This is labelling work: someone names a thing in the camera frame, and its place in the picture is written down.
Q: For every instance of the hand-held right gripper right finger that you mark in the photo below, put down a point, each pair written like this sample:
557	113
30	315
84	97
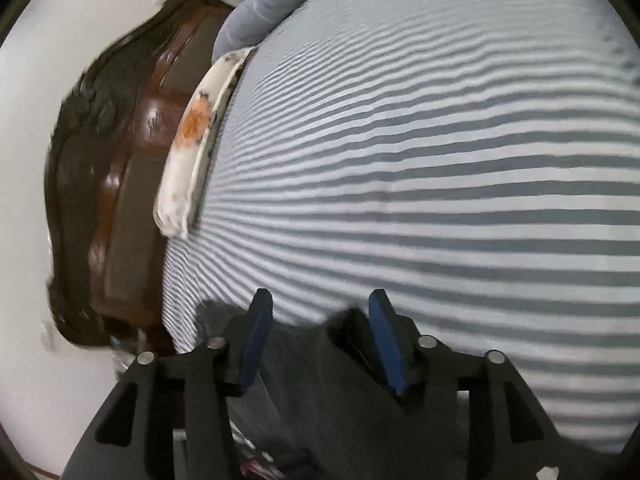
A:
390	345

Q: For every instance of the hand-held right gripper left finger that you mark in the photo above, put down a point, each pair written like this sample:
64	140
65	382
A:
255	345

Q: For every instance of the dark grey denim pants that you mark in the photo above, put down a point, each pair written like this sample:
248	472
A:
325	410

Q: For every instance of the grey white striped bed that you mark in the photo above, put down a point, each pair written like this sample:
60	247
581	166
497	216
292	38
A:
450	185

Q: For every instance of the carved wooden headboard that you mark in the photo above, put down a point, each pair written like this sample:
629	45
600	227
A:
130	210

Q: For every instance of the floral pillow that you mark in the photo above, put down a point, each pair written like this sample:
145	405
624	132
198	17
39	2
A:
192	125

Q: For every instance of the grey bolster pillow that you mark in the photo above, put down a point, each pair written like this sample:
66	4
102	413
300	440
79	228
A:
260	5

